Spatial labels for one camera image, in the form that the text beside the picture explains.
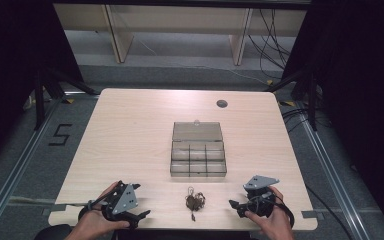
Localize grey tape strip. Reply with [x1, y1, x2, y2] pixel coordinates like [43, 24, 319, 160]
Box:
[41, 203, 68, 217]
[301, 210, 325, 220]

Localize black curtain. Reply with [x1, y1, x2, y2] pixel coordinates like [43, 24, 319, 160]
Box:
[0, 0, 85, 173]
[281, 0, 384, 240]

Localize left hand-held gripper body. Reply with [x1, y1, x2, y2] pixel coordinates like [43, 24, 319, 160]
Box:
[101, 180, 140, 230]

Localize hanging black cables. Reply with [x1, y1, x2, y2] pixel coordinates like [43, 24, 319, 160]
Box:
[247, 8, 293, 80]

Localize metal floor rail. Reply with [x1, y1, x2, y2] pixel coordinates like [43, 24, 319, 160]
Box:
[294, 100, 372, 240]
[0, 96, 63, 236]

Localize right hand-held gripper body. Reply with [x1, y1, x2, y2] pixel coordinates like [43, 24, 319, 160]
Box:
[242, 175, 280, 218]

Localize black wrist strap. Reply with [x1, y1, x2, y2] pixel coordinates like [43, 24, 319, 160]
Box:
[77, 191, 118, 222]

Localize black metal stand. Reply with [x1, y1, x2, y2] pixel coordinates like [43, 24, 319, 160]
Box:
[264, 65, 322, 132]
[32, 65, 100, 132]

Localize black floor cable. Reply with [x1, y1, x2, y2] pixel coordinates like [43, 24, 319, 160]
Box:
[304, 184, 355, 240]

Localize person's dark clothed leg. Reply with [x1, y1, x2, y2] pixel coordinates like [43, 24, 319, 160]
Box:
[33, 223, 73, 240]

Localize black floor cables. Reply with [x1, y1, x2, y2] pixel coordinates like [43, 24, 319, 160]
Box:
[281, 107, 332, 135]

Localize person's right hand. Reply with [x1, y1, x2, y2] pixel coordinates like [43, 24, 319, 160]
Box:
[244, 185, 295, 236]

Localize brown necklace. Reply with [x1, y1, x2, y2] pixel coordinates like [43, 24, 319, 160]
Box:
[184, 186, 207, 223]

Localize clear plastic compartment box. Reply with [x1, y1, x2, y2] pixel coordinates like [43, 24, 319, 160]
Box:
[169, 120, 228, 178]

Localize person's left hand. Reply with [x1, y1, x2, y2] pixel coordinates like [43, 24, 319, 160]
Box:
[69, 181, 131, 236]

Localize light wooden bench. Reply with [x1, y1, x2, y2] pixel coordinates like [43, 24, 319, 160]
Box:
[53, 3, 308, 67]

